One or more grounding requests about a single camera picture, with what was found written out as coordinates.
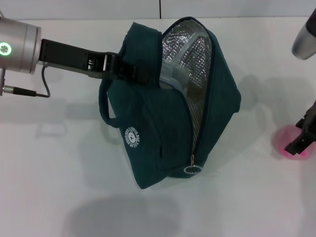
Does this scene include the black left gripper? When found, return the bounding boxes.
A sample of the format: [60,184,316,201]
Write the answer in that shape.
[39,39,158,87]

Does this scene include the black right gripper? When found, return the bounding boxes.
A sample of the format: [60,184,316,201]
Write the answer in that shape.
[284,100,316,156]

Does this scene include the pink peach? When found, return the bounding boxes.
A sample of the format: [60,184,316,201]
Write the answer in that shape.
[273,124,316,161]

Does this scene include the clear food container blue seal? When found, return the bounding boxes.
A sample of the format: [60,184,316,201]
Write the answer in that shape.
[159,61,191,93]

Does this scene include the dark teal insulated lunch bag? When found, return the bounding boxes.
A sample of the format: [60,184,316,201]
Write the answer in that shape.
[98,16,242,190]

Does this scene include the zipper pull with clear ring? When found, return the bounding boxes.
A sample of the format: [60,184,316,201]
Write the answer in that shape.
[184,154,202,175]

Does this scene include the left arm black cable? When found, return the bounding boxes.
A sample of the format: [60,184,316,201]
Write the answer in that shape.
[2,65,51,98]

